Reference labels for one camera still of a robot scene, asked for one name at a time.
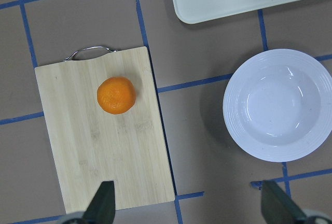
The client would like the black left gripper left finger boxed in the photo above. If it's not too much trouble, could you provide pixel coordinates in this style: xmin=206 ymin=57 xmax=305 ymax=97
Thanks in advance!
xmin=82 ymin=181 xmax=115 ymax=221

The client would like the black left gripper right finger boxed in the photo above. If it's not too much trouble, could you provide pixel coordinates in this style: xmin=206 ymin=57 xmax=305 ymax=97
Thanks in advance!
xmin=261 ymin=180 xmax=307 ymax=224

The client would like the white ridged plate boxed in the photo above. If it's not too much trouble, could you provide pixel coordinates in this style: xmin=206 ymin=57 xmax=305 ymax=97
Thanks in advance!
xmin=223 ymin=49 xmax=331 ymax=162

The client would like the orange fruit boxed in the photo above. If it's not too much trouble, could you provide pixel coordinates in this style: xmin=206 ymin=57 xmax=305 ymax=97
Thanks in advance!
xmin=97 ymin=77 xmax=136 ymax=115

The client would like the bamboo cutting board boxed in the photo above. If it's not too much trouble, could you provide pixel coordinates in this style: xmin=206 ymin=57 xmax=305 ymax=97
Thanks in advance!
xmin=35 ymin=47 xmax=175 ymax=213

